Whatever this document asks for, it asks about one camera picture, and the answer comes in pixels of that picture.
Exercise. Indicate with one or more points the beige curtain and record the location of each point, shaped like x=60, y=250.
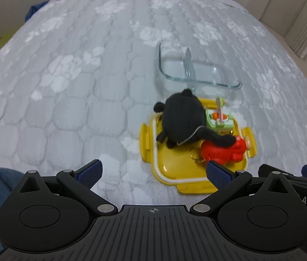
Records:
x=300, y=19

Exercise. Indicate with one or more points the clear glass divided container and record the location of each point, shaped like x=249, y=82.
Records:
x=175, y=68

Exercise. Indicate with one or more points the yellow plastic container lid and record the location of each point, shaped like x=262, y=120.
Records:
x=175, y=168

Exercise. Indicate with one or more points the dark blue cloth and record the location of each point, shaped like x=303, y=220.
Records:
x=32, y=9

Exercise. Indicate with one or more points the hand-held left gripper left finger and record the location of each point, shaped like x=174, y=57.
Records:
x=90, y=171

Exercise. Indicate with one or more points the black plush toy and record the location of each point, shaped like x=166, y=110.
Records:
x=183, y=117

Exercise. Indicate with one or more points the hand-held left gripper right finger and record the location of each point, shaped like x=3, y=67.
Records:
x=220, y=175

